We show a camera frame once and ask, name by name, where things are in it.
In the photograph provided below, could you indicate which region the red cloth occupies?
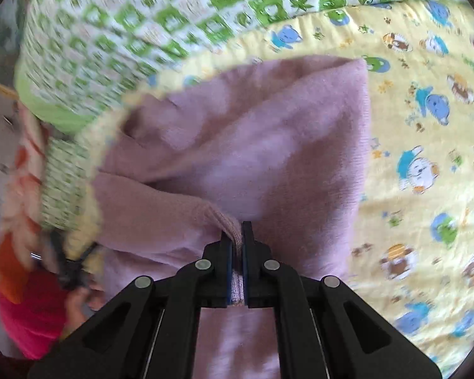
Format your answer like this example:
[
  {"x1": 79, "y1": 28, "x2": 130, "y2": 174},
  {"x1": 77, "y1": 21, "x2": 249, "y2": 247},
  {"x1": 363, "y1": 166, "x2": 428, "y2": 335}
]
[{"x1": 0, "y1": 276, "x2": 70, "y2": 360}]

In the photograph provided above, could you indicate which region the purple knit sweater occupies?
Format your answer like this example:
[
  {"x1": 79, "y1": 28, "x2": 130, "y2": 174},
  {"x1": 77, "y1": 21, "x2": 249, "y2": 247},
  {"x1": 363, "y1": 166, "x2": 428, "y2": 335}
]
[{"x1": 91, "y1": 56, "x2": 371, "y2": 379}]

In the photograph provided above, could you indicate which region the red and pink floral pillow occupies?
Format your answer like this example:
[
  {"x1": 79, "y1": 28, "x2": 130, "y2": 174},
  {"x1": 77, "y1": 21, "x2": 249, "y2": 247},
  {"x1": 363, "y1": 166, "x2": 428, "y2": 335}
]
[{"x1": 0, "y1": 103, "x2": 53, "y2": 304}]

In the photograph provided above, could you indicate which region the yellow bear print bed sheet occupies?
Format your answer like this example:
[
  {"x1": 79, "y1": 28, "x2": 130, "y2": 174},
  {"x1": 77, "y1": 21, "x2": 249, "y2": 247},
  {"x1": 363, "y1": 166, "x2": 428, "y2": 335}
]
[{"x1": 65, "y1": 0, "x2": 474, "y2": 379}]

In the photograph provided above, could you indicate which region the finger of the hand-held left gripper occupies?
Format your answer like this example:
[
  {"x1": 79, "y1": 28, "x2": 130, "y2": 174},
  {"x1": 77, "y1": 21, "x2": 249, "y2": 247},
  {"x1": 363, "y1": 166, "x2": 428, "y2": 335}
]
[
  {"x1": 69, "y1": 244, "x2": 100, "y2": 265},
  {"x1": 49, "y1": 231, "x2": 74, "y2": 269}
]

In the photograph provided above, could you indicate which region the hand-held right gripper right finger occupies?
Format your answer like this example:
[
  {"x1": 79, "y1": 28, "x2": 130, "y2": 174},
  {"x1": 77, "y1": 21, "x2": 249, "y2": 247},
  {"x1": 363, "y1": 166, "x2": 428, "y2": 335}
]
[{"x1": 242, "y1": 221, "x2": 441, "y2": 379}]

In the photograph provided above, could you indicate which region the person's left hand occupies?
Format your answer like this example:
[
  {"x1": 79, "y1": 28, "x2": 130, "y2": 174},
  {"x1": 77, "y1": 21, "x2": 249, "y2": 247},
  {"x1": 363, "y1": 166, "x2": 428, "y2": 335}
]
[{"x1": 63, "y1": 286, "x2": 105, "y2": 330}]

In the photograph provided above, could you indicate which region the green checkered quilt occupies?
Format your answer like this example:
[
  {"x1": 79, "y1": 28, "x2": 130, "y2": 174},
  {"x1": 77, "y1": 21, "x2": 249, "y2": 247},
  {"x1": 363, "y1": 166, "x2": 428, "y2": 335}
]
[{"x1": 14, "y1": 0, "x2": 465, "y2": 135}]

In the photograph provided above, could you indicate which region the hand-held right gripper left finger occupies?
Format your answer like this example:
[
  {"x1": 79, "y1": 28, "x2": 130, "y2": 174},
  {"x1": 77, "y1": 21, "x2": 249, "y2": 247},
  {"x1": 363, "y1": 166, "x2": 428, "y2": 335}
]
[{"x1": 27, "y1": 227, "x2": 234, "y2": 379}]

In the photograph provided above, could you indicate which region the green checkered pillow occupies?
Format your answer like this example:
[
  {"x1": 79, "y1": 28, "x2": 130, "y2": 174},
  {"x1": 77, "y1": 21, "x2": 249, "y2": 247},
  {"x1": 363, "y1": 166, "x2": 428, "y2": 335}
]
[{"x1": 41, "y1": 137, "x2": 100, "y2": 230}]

